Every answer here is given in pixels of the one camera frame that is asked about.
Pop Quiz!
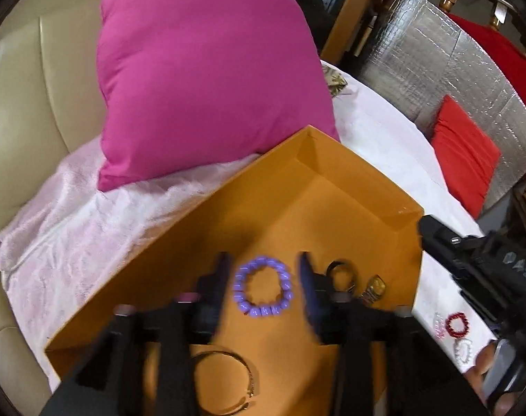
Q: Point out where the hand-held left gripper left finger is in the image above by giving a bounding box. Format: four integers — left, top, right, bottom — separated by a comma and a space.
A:
42, 251, 233, 416

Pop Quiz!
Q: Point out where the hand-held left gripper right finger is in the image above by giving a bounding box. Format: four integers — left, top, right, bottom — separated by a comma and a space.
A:
298, 251, 489, 416

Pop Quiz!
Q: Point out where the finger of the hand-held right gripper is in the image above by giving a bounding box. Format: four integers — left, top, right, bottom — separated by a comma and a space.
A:
418, 214, 467, 278

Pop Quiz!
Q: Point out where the purple bead bracelet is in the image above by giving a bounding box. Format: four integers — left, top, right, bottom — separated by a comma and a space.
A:
233, 257, 295, 318

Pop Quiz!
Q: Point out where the red bead bracelet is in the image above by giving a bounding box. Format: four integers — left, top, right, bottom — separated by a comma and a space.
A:
445, 312, 471, 339

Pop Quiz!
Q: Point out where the orange cardboard box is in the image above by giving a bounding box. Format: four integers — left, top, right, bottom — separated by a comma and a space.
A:
44, 125, 426, 416

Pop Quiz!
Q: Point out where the white bead bracelet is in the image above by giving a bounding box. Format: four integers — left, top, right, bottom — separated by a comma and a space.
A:
452, 338, 476, 365

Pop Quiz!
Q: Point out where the person's right hand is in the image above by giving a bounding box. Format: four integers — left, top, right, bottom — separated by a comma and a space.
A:
467, 341, 512, 416

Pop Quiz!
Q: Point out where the wide black cuff bangle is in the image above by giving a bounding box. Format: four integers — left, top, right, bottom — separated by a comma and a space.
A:
326, 260, 360, 293

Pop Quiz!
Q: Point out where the red cushion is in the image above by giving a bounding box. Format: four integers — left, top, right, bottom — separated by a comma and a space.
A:
430, 94, 502, 219

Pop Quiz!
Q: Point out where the gold bangle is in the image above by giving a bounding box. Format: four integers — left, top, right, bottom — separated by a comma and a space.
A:
189, 349, 259, 416

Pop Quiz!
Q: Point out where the pale pink blanket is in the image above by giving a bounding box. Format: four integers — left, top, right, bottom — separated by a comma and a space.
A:
0, 63, 498, 395

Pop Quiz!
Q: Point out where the silver foil board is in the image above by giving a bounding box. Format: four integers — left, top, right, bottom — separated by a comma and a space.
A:
358, 0, 526, 209

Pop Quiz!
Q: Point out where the patterned cloth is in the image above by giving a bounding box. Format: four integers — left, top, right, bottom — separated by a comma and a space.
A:
321, 63, 356, 98

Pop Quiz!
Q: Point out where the red cloth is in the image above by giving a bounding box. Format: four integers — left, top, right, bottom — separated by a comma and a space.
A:
447, 13, 526, 109

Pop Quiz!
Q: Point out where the pink pillow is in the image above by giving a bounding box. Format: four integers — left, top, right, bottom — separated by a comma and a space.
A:
96, 0, 342, 192

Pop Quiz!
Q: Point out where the wooden cabinet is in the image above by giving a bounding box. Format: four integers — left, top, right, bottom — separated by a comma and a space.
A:
263, 0, 380, 59

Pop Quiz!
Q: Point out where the cream leather sofa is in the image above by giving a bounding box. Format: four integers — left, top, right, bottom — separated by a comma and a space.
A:
0, 0, 116, 412

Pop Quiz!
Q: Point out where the gold and silver ring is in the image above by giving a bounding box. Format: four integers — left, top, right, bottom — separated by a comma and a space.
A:
359, 275, 387, 306

